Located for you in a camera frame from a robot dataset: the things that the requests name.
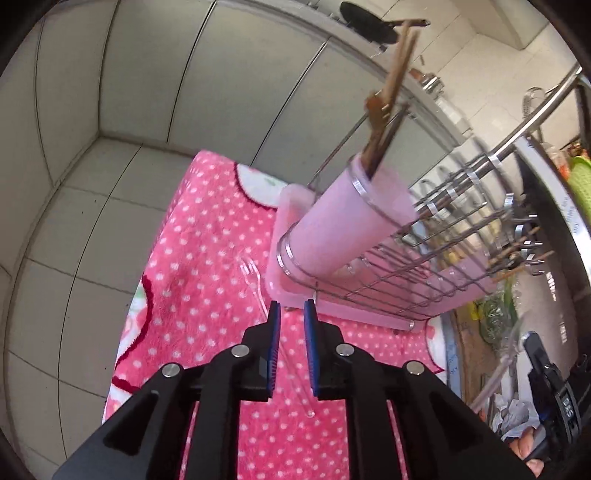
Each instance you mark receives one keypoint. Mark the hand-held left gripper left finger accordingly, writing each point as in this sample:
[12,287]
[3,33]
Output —
[276,332]

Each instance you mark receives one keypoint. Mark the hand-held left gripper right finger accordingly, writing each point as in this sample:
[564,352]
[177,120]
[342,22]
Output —
[311,341]

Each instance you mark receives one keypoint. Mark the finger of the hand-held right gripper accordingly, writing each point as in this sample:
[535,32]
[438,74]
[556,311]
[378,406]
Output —
[536,350]

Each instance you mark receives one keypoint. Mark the clear plastic spoon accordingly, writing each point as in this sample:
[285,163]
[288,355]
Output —
[501,364]

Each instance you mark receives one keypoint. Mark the clear plastic fork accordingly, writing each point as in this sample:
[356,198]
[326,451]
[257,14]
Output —
[251,281]

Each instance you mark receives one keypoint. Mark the pink plastic utensil cup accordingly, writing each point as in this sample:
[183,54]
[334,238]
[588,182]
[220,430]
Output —
[341,221]

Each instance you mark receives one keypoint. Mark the dark metal spoon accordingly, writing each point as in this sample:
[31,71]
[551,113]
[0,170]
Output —
[391,131]

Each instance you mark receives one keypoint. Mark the person's right hand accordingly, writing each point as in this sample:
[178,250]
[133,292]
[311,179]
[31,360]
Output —
[524,446]

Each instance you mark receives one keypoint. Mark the pink plastic drip tray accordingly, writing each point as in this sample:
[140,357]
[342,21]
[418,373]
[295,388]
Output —
[295,295]

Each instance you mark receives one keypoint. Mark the white crumpled plastic bag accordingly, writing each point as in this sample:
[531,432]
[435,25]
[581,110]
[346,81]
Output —
[517,415]

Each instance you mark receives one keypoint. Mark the clear container of vegetables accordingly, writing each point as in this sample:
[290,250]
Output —
[496,314]

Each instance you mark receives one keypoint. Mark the cardboard box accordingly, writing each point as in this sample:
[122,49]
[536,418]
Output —
[468,350]

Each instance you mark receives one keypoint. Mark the pink polka dot blanket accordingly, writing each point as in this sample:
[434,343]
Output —
[203,258]

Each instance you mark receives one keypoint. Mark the green plastic basket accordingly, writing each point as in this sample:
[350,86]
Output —
[581,177]

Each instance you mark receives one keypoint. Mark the black frying pan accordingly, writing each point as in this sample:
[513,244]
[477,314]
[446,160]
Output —
[367,21]

